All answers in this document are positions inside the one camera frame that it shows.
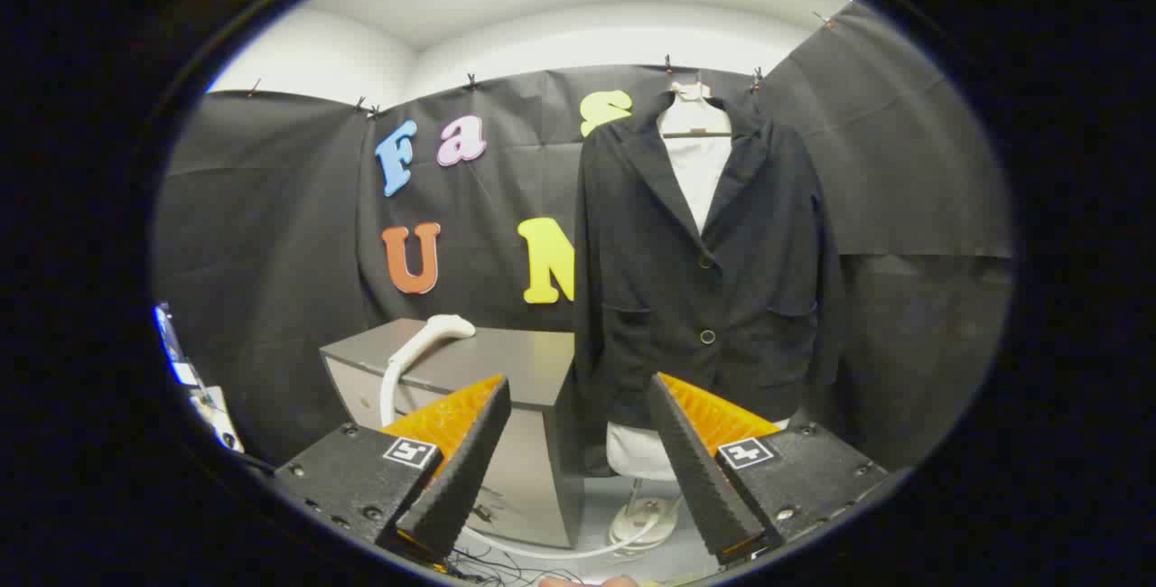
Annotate black backdrop cloth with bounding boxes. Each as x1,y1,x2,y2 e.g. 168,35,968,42
152,0,1014,480

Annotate white steamer hose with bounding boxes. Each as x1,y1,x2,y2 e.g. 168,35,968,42
456,515,674,562

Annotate white mannequin torso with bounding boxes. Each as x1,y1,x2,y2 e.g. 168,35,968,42
605,81,791,482

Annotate white and blue equipment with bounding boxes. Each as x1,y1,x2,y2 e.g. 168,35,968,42
154,301,245,454

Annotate black button jacket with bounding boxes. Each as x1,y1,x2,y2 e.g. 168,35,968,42
573,90,845,478

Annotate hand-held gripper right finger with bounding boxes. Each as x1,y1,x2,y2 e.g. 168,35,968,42
647,372,890,567

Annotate row of small backdrop clips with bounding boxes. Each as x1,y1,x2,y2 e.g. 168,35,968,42
246,11,834,118

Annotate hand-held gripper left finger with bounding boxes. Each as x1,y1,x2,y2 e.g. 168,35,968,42
274,374,512,565

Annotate white garment steamer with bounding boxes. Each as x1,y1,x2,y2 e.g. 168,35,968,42
379,314,477,430

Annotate grey cabinet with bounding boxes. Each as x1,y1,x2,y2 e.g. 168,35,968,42
320,318,586,550

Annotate white mannequin stand base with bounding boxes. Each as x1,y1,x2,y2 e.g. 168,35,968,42
607,479,685,556

